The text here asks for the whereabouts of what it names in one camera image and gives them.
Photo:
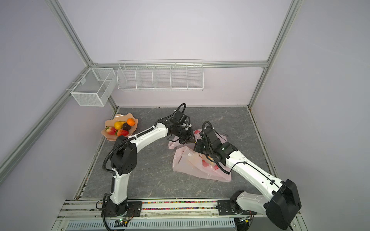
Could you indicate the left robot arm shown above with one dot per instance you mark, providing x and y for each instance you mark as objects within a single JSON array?
[{"x": 122, "y": 159}]

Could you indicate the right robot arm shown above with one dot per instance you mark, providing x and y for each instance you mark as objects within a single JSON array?
[{"x": 279, "y": 200}]

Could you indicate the dark purple plum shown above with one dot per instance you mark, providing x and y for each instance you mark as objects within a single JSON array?
[{"x": 126, "y": 127}]

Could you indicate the small red strawberry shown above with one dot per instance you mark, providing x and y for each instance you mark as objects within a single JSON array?
[{"x": 111, "y": 130}]

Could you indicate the small white mesh basket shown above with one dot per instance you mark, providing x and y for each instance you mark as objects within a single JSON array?
[{"x": 95, "y": 87}]

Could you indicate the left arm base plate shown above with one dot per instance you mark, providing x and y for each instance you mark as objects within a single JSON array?
[{"x": 124, "y": 209}]

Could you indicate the aluminium mounting rail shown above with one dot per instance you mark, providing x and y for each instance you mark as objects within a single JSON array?
[{"x": 161, "y": 215}]

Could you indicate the yellow lemon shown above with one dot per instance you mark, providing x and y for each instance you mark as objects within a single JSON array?
[{"x": 118, "y": 125}]

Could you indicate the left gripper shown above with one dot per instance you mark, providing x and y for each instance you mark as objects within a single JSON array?
[{"x": 190, "y": 138}]

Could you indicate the pink plastic bag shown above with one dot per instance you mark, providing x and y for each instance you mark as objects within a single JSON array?
[{"x": 187, "y": 161}]

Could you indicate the pink wavy fruit plate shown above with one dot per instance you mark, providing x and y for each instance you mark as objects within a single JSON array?
[{"x": 119, "y": 117}]

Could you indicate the long white wire basket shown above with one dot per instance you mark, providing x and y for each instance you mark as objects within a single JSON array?
[{"x": 172, "y": 74}]

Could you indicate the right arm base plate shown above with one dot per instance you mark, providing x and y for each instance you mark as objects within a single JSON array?
[{"x": 227, "y": 208}]

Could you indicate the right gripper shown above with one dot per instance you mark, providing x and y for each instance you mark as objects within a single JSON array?
[{"x": 197, "y": 144}]

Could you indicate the orange fruit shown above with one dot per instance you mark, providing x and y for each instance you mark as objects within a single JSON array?
[{"x": 131, "y": 122}]

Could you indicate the large red strawberry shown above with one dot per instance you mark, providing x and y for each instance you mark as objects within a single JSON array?
[{"x": 122, "y": 132}]

